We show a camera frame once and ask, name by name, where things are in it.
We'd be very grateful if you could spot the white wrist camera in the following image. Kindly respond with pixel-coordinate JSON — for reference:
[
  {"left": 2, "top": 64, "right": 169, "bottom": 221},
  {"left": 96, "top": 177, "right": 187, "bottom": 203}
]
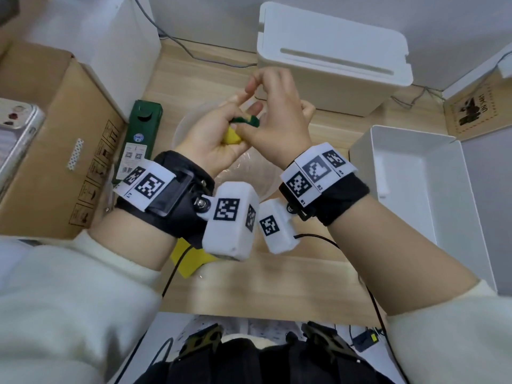
[
  {"left": 201, "top": 181, "right": 261, "bottom": 263},
  {"left": 259, "top": 198, "right": 301, "bottom": 255}
]

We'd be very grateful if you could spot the black cable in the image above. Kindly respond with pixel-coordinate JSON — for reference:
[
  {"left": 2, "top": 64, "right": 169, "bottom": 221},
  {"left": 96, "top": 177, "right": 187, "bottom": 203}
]
[
  {"left": 294, "top": 233, "right": 410, "bottom": 384},
  {"left": 114, "top": 245, "right": 193, "bottom": 384}
]

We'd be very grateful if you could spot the brown cardboard box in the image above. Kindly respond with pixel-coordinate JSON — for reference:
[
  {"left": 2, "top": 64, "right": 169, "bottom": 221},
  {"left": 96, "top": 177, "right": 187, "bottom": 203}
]
[{"left": 0, "top": 41, "right": 129, "bottom": 241}]

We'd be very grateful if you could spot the black wristband with markers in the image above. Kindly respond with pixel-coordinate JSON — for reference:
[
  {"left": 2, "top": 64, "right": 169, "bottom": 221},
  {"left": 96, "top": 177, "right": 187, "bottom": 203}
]
[
  {"left": 278, "top": 142, "right": 371, "bottom": 227},
  {"left": 113, "top": 150, "right": 217, "bottom": 249}
]

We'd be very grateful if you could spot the person's right hand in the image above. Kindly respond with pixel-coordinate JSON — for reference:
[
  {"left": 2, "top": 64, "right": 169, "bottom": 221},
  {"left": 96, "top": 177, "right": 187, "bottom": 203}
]
[{"left": 234, "top": 67, "right": 317, "bottom": 171}]

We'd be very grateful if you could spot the open white box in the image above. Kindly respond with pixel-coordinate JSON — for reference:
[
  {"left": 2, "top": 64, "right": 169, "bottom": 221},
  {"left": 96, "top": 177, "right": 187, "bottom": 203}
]
[{"left": 349, "top": 125, "right": 498, "bottom": 294}]

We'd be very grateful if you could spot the white appliance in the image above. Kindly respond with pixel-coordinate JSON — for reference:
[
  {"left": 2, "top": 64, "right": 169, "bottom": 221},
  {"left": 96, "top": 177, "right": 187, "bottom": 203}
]
[{"left": 22, "top": 0, "right": 162, "bottom": 122}]

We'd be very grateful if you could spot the black adapter with yellow label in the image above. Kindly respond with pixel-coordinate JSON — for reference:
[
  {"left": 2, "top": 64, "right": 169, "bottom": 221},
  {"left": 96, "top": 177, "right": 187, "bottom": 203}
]
[{"left": 353, "top": 329, "right": 380, "bottom": 353}]

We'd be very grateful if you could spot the person's right forearm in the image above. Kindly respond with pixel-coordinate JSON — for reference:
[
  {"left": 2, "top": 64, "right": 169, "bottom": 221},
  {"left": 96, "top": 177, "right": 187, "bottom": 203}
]
[{"left": 327, "top": 194, "right": 481, "bottom": 317}]

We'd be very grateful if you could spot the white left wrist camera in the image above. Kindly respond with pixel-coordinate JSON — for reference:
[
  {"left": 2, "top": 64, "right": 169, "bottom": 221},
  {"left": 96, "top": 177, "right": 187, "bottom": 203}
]
[{"left": 201, "top": 181, "right": 261, "bottom": 263}]

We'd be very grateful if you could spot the black left wristband with markers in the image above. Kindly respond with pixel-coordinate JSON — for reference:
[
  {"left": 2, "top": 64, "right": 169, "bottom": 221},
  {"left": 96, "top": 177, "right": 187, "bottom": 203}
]
[{"left": 113, "top": 150, "right": 217, "bottom": 249}]

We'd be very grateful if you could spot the grey cable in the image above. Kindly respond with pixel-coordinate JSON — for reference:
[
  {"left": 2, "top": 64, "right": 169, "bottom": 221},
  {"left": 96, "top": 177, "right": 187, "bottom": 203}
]
[
  {"left": 390, "top": 85, "right": 445, "bottom": 111},
  {"left": 132, "top": 0, "right": 258, "bottom": 69}
]

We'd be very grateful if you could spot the yellow cloth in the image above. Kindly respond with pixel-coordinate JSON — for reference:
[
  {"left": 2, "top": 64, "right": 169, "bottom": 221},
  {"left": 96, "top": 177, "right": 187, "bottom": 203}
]
[{"left": 170, "top": 237, "right": 219, "bottom": 279}]

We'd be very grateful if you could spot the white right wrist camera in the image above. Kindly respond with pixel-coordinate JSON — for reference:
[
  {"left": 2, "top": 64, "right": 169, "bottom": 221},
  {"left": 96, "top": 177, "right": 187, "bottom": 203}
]
[{"left": 259, "top": 198, "right": 301, "bottom": 255}]

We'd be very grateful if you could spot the dark green carton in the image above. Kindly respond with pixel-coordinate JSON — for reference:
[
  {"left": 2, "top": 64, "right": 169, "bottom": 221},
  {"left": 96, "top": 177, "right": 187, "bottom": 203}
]
[{"left": 111, "top": 100, "right": 164, "bottom": 185}]

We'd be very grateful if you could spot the person's left hand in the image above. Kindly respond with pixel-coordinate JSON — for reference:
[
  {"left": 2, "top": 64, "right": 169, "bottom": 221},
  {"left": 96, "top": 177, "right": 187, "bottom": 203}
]
[{"left": 175, "top": 91, "right": 265, "bottom": 179}]

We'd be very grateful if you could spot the black chest harness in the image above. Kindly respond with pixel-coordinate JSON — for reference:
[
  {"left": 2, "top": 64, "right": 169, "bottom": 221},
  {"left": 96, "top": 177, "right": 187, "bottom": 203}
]
[{"left": 135, "top": 321, "right": 397, "bottom": 384}]

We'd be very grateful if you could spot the clear plastic bowl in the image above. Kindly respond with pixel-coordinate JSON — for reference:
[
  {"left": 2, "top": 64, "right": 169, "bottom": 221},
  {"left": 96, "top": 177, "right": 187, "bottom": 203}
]
[{"left": 172, "top": 101, "right": 283, "bottom": 209}]

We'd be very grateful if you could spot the smartphone in clear case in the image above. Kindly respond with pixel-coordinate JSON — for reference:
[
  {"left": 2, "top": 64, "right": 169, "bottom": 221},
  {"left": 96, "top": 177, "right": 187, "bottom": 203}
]
[{"left": 0, "top": 97, "right": 45, "bottom": 193}]

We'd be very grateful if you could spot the person's left forearm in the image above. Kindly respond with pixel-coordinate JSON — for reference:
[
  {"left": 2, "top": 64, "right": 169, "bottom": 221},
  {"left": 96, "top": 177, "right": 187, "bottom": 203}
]
[{"left": 87, "top": 207, "right": 177, "bottom": 273}]

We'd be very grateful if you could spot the small brown printed box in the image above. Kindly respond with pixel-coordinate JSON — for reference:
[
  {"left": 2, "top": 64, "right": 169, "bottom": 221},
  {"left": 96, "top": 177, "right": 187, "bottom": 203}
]
[{"left": 443, "top": 71, "right": 512, "bottom": 141}]

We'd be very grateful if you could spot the white sweater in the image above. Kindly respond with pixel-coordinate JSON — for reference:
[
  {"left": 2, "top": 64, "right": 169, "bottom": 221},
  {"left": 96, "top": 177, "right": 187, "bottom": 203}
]
[{"left": 0, "top": 229, "right": 512, "bottom": 384}]

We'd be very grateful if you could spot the white cable organiser box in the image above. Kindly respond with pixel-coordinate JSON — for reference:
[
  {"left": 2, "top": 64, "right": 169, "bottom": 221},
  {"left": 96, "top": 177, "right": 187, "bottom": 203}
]
[{"left": 255, "top": 1, "right": 414, "bottom": 117}]

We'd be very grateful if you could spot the yellow and green sponge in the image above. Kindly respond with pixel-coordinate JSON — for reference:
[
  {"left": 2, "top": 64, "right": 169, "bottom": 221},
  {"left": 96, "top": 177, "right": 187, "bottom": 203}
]
[{"left": 221, "top": 113, "right": 261, "bottom": 147}]

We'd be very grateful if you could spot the black right wristband with markers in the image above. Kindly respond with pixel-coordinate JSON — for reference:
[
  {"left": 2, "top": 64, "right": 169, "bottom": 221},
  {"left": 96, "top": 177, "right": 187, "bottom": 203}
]
[{"left": 278, "top": 142, "right": 371, "bottom": 227}]

